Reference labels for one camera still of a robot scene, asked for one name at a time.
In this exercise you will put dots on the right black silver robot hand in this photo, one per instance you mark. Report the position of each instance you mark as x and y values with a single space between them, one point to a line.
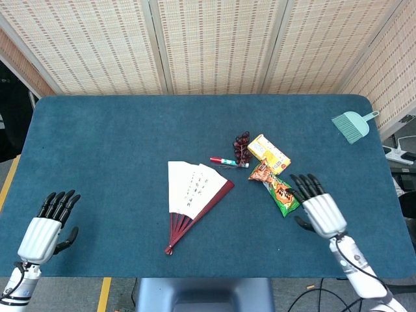
325 214

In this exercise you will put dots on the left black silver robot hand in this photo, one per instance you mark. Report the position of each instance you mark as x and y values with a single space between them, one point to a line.
40 237

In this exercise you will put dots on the paper folding fan red ribs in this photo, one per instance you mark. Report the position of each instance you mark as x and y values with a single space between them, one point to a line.
185 185

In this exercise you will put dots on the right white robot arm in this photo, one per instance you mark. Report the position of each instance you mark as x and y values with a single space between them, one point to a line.
357 269

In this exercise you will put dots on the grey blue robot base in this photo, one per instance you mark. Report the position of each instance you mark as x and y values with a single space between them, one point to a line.
162 292

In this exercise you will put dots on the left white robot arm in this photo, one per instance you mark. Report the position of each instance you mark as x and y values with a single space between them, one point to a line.
19 286

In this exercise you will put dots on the green orange snack bag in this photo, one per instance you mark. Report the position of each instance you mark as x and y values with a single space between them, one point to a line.
279 195

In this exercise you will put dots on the yellow snack box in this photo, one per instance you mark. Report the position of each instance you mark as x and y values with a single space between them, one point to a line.
265 151

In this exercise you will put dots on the teal mini brush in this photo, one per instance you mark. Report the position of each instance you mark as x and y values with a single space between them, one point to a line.
344 128

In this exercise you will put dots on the white power strip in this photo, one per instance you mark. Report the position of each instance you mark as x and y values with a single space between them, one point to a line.
395 154

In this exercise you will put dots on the teal small dustpan brush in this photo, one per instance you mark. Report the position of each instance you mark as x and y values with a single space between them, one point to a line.
362 125

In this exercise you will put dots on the dark red grape bunch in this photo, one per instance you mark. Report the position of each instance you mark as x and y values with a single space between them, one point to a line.
242 146

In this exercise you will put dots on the red capped marker pen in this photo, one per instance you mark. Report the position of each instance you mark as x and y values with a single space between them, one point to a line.
227 161

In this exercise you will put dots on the blue felt table cloth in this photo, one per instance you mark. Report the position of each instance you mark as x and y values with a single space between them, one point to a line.
113 146

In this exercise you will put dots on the black equipment stand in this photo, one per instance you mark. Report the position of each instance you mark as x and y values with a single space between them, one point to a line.
13 113

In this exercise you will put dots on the bamboo folding screen panel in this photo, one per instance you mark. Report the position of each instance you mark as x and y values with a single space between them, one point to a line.
97 42
217 42
325 42
19 61
390 71

